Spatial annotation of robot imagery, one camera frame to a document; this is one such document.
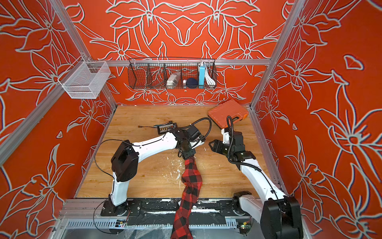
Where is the black wire wall basket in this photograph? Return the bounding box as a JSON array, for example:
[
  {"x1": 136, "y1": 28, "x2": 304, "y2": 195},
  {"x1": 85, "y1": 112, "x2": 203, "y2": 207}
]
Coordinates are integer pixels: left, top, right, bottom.
[{"x1": 127, "y1": 57, "x2": 217, "y2": 90}]

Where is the dark blue round object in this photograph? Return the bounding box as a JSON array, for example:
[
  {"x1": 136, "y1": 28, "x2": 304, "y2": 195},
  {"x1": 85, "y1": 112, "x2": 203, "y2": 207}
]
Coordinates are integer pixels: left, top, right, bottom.
[{"x1": 186, "y1": 78, "x2": 199, "y2": 89}]

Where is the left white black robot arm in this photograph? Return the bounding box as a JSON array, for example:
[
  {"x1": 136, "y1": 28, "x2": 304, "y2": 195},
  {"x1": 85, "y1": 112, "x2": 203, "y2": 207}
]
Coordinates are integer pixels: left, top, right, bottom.
[{"x1": 100, "y1": 117, "x2": 212, "y2": 217}]

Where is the red plaid sleeved forearm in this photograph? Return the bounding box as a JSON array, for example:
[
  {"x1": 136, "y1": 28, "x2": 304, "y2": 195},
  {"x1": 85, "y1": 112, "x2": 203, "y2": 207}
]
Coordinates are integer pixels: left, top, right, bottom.
[{"x1": 171, "y1": 156, "x2": 203, "y2": 239}]

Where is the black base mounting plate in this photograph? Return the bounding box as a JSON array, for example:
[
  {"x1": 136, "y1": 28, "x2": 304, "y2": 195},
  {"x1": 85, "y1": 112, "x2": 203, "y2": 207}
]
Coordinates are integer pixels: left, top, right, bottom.
[{"x1": 96, "y1": 198, "x2": 253, "y2": 228}]

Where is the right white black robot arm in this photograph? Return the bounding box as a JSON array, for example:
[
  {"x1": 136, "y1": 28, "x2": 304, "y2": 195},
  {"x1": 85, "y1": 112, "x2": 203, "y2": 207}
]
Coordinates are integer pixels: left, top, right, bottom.
[{"x1": 209, "y1": 116, "x2": 304, "y2": 239}]

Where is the orange plastic tool case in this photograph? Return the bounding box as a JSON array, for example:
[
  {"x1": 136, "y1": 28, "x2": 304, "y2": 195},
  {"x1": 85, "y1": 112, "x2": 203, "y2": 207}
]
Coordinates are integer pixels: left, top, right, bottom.
[{"x1": 208, "y1": 100, "x2": 249, "y2": 129}]

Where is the clear plastic wall bin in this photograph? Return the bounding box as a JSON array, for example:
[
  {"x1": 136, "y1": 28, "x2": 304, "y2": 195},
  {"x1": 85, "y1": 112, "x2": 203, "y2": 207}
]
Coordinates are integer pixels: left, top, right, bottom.
[{"x1": 59, "y1": 61, "x2": 111, "y2": 99}]

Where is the silver pouch in basket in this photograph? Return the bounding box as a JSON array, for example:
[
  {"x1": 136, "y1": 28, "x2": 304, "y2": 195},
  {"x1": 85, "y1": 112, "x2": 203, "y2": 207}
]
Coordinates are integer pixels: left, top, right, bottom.
[{"x1": 166, "y1": 72, "x2": 181, "y2": 89}]

